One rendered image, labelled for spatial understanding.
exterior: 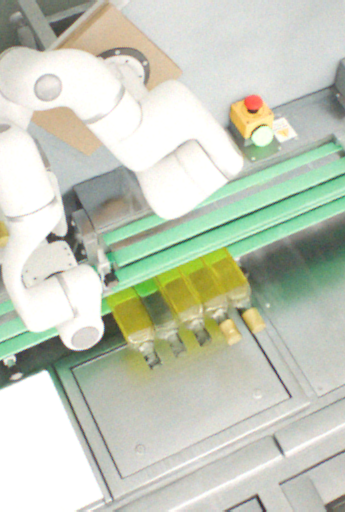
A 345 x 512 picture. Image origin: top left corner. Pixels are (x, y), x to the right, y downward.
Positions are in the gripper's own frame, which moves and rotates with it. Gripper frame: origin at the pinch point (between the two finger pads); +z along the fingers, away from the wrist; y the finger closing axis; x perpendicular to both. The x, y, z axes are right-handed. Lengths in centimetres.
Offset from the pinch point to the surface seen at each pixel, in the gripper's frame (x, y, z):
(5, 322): -19.1, -10.7, 0.6
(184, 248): -16.7, 29.9, -1.9
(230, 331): -26.4, 30.7, -19.8
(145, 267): -16.9, 20.4, -2.4
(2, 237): -4.4, -4.8, 8.9
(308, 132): -5, 65, 5
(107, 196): -4.4, 18.5, 8.9
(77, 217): -5.1, 10.8, 6.9
